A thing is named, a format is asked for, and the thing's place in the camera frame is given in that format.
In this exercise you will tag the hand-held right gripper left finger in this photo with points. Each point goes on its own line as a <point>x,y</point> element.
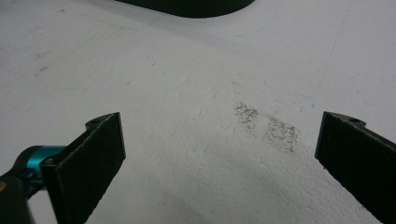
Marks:
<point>84,171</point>

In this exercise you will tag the black oval tray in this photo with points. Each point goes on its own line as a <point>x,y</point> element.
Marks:
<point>193,8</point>

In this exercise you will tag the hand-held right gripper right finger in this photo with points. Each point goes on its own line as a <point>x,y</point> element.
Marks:
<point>361,161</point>

